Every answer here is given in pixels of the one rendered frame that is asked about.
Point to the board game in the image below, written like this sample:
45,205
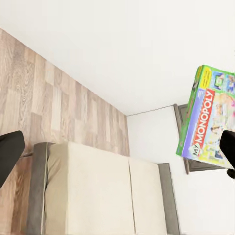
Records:
210,111

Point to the bed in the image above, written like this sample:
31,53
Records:
80,190

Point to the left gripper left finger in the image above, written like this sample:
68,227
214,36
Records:
12,145

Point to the fixed window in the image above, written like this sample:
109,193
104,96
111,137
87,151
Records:
190,164

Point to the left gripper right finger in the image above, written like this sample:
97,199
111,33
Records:
227,146

